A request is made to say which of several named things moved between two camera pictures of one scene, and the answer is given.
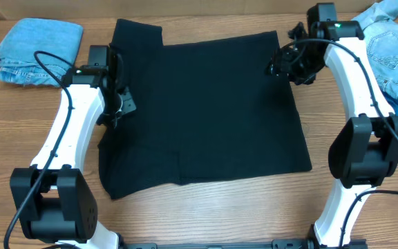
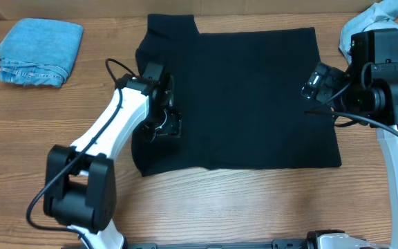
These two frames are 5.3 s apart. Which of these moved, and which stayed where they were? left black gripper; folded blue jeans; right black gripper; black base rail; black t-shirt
Moved: left black gripper; right black gripper; black t-shirt
Stayed: folded blue jeans; black base rail
